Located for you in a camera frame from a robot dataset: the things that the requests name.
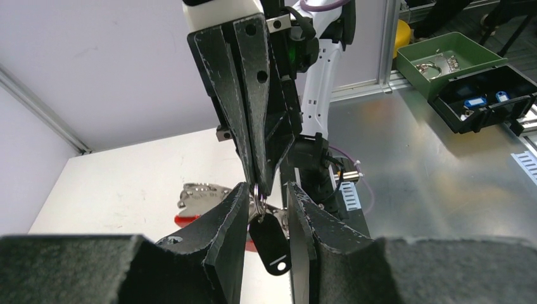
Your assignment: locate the black plastic bin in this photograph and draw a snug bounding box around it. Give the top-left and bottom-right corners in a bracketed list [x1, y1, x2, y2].
[428, 65, 536, 136]

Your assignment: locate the silver key organiser plate with rings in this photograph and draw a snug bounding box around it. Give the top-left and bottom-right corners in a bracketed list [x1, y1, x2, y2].
[174, 182, 289, 252]

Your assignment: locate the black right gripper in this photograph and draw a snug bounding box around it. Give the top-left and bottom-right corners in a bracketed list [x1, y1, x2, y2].
[187, 8, 319, 195]

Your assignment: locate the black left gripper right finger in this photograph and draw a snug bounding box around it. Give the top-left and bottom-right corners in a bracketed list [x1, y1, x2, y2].
[287, 182, 536, 303]

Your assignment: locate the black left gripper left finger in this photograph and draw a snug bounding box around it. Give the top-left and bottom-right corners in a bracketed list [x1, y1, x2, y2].
[1, 182, 249, 303]

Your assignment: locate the black key tag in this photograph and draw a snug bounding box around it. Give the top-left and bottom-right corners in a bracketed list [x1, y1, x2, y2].
[249, 213, 291, 276]

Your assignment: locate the green plastic bin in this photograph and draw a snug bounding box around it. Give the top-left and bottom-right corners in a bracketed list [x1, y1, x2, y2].
[396, 32, 507, 99]

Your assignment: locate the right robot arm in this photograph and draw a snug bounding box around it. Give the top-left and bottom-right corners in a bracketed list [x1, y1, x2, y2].
[182, 1, 356, 217]

